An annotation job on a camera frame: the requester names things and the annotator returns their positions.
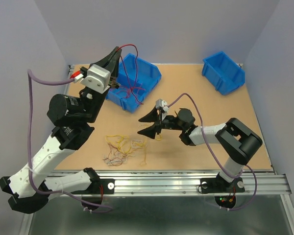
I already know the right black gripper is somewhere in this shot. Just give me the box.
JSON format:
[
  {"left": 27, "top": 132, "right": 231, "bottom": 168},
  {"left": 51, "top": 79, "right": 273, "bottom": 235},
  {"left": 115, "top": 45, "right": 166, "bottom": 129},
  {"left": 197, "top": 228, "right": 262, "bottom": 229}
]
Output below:
[{"left": 137, "top": 105, "right": 185, "bottom": 139}]

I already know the red wire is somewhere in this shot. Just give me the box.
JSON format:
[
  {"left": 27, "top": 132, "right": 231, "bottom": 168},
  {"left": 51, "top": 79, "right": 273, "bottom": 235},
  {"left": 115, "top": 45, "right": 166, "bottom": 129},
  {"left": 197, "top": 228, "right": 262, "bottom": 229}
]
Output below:
[{"left": 117, "top": 44, "right": 147, "bottom": 105}]

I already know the wire bundle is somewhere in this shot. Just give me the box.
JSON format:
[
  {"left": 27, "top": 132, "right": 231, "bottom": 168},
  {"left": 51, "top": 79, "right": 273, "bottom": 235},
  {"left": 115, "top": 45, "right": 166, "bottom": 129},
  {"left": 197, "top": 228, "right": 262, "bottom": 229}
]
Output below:
[{"left": 102, "top": 134, "right": 150, "bottom": 167}]

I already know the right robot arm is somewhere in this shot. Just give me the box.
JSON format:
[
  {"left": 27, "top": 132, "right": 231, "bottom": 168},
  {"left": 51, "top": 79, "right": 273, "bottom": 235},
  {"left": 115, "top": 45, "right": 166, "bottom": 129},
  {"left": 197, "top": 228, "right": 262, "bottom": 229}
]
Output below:
[{"left": 138, "top": 107, "right": 263, "bottom": 191}]

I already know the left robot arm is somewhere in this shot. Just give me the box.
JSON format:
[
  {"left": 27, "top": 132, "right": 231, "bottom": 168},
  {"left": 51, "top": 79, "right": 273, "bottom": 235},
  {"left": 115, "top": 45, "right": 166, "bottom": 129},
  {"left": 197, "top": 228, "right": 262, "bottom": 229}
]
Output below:
[{"left": 0, "top": 47, "right": 122, "bottom": 214}]

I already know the large divided blue bin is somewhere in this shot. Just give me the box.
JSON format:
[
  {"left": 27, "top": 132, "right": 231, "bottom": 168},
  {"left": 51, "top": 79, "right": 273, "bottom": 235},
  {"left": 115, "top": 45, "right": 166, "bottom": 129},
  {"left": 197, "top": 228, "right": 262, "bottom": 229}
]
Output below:
[{"left": 106, "top": 53, "right": 161, "bottom": 113}]

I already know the small blue bin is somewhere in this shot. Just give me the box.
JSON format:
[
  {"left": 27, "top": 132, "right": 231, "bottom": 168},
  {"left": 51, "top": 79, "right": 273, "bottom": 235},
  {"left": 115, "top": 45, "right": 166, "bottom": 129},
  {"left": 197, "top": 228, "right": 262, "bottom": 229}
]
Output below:
[{"left": 202, "top": 51, "right": 245, "bottom": 95}]

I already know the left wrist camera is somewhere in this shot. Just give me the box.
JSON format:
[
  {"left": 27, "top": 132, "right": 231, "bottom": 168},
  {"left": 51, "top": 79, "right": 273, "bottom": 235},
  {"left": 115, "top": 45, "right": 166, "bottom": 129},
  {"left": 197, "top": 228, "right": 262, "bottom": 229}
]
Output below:
[{"left": 71, "top": 65, "right": 111, "bottom": 94}]

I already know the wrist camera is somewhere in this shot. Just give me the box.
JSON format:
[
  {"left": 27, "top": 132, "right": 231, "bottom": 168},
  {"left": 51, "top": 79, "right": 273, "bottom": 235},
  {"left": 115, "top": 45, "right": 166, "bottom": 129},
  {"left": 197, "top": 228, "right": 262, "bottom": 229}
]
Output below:
[
  {"left": 71, "top": 65, "right": 111, "bottom": 94},
  {"left": 155, "top": 99, "right": 169, "bottom": 115}
]

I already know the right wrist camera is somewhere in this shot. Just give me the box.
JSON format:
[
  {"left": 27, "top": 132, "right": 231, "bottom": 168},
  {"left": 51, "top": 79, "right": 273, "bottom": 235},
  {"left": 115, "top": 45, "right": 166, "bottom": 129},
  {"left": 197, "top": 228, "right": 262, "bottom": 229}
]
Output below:
[{"left": 155, "top": 99, "right": 169, "bottom": 115}]

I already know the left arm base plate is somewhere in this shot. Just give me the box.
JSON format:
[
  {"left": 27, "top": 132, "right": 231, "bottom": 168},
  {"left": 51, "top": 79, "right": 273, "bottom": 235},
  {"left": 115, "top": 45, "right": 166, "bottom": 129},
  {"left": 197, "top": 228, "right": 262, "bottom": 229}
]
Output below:
[{"left": 72, "top": 178, "right": 115, "bottom": 194}]

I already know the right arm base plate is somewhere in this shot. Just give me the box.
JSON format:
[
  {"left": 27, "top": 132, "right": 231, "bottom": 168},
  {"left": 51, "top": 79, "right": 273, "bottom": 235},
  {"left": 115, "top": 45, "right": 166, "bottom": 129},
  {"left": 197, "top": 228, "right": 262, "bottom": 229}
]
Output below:
[{"left": 197, "top": 177, "right": 245, "bottom": 194}]

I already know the aluminium frame rail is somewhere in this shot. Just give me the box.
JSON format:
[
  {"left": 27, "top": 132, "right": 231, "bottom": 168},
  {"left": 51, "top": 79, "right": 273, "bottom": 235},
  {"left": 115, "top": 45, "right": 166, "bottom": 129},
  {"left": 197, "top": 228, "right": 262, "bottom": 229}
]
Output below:
[{"left": 29, "top": 64, "right": 292, "bottom": 197}]

